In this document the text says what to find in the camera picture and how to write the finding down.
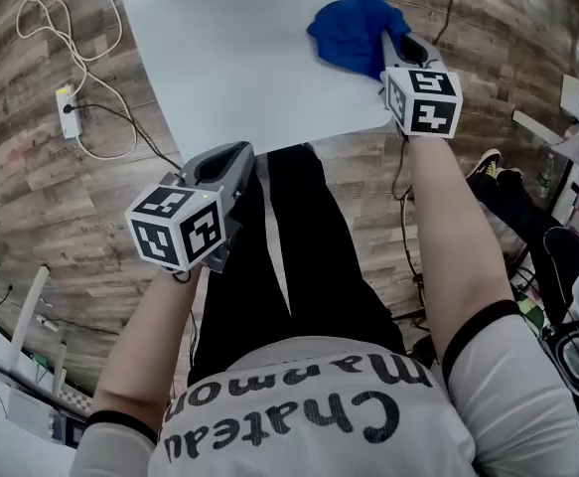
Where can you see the person's right forearm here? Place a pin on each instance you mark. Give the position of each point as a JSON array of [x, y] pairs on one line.
[[458, 246]]

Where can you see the slim white power strip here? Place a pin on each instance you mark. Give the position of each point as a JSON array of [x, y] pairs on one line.
[[45, 322]]

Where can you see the person's left forearm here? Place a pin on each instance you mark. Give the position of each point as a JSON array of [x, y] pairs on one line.
[[140, 346]]

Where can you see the clear plastic bottle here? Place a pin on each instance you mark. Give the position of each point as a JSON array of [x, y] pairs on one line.
[[545, 179]]

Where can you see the blue wiping cloth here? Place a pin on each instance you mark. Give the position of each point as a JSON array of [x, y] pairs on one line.
[[348, 33]]

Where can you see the white wooden chair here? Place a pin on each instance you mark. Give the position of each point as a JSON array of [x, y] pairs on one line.
[[249, 57]]

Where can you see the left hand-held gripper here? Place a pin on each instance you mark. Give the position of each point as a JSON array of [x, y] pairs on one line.
[[170, 236]]

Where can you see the person's white printed t-shirt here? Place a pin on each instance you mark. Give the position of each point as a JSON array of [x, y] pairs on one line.
[[294, 415]]

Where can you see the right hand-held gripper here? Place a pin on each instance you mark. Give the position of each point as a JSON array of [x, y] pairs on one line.
[[428, 112]]

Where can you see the white frame table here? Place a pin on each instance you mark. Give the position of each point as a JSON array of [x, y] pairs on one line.
[[31, 296]]

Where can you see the person's black trousers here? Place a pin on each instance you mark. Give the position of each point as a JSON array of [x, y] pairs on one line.
[[309, 266]]

